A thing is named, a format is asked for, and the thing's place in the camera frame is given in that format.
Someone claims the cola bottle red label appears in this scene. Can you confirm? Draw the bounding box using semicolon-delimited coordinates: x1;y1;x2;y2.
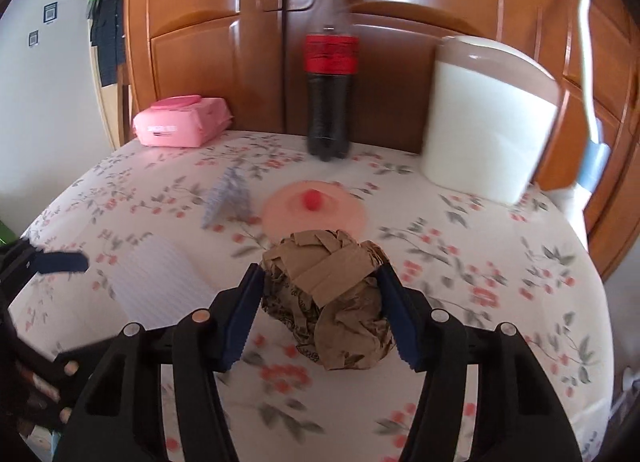
305;0;361;163

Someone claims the white paper sheet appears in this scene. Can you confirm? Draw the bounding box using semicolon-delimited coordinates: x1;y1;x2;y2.
111;237;213;328

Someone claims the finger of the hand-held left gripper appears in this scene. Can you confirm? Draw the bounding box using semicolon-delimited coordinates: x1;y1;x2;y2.
0;287;121;423
0;238;90;277

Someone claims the floral tablecloth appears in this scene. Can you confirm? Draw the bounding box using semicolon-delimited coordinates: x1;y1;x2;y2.
10;129;615;462

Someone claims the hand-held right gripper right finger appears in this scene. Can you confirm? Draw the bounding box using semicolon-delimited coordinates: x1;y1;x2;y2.
375;262;583;462

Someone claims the brown paper bag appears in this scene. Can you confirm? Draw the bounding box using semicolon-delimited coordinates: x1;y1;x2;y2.
261;228;396;372

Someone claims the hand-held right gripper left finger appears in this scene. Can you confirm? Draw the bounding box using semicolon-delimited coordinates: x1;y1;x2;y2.
52;263;266;462

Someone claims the white container brown lid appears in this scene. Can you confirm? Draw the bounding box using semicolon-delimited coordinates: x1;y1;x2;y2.
420;36;560;205

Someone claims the white blue mop handle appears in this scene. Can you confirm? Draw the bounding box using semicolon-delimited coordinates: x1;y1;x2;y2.
550;0;613;238

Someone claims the dark hanging jacket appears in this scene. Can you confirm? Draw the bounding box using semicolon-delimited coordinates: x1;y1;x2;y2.
90;0;126;88

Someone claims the pink wet wipes pack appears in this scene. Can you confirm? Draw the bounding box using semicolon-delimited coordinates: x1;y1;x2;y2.
131;95;234;148

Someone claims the pink silicone lid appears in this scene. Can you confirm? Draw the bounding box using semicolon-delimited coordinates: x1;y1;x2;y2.
262;181;368;243

